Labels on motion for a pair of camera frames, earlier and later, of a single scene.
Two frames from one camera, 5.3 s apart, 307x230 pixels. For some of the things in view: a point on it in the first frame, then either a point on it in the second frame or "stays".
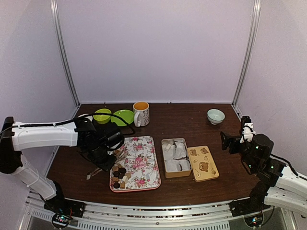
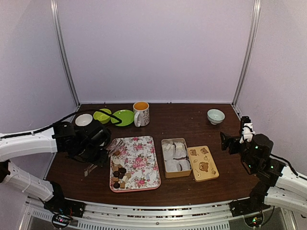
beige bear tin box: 177,160 stays
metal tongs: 91,173 → 111,149
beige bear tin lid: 203,166 stays
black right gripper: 234,141 stays
